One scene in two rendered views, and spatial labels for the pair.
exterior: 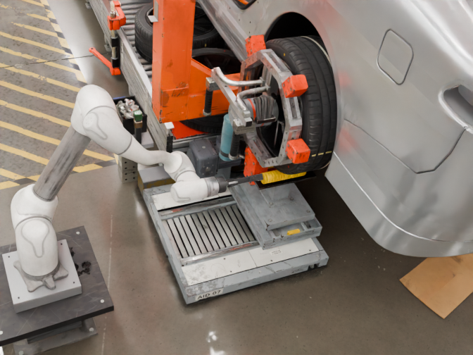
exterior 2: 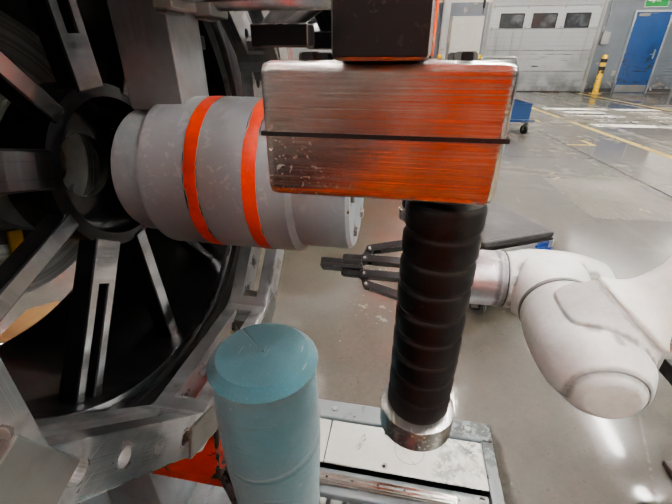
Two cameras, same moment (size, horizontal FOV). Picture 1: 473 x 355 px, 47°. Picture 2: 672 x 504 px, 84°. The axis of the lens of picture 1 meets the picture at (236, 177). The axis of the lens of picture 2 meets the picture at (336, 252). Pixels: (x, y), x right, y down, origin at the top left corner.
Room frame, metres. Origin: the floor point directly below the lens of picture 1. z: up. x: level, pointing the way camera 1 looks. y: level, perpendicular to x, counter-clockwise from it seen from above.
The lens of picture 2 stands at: (2.38, 0.26, 0.95)
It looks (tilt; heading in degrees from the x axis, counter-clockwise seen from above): 27 degrees down; 220
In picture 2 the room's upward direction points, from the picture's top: straight up
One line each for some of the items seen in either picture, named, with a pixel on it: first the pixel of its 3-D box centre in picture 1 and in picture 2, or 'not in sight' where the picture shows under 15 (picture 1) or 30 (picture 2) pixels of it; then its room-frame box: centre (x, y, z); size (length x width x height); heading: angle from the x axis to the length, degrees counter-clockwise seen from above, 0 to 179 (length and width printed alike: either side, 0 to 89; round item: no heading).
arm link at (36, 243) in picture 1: (36, 243); not in sight; (1.43, 0.78, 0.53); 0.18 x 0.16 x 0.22; 29
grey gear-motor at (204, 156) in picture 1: (223, 163); not in sight; (2.44, 0.09, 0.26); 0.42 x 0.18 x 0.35; 119
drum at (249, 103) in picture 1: (253, 112); (253, 174); (2.16, -0.03, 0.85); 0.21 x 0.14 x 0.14; 119
